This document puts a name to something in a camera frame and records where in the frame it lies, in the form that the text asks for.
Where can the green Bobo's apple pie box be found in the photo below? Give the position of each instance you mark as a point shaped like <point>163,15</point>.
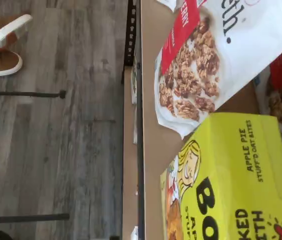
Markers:
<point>230,180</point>

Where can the green label granola box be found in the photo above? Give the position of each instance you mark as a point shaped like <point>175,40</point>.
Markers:
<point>134,77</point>

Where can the black metal shelf rack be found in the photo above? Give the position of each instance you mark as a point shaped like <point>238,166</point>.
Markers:
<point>132,25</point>

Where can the thin black metal rod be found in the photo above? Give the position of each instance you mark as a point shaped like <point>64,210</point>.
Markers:
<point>23,94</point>

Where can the white brown sneaker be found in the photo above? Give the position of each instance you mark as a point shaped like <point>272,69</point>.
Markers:
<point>1,57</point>

